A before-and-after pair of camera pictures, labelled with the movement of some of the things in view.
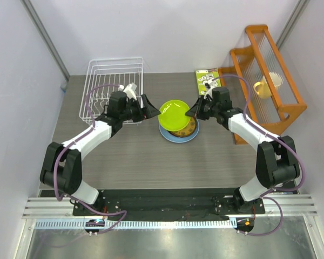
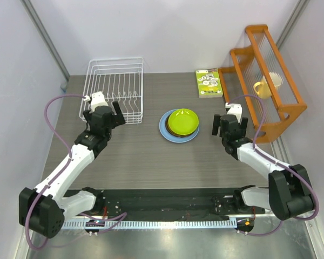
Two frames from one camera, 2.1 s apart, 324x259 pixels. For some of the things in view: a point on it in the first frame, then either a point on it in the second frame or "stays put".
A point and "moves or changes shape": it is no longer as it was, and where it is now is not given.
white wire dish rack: (104, 75) stays put
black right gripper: (198, 107) to (217, 123)
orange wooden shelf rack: (270, 97) stays put
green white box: (201, 75) stays put
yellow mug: (262, 88) stays put
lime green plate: (173, 116) moves or changes shape
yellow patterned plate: (186, 131) to (175, 134)
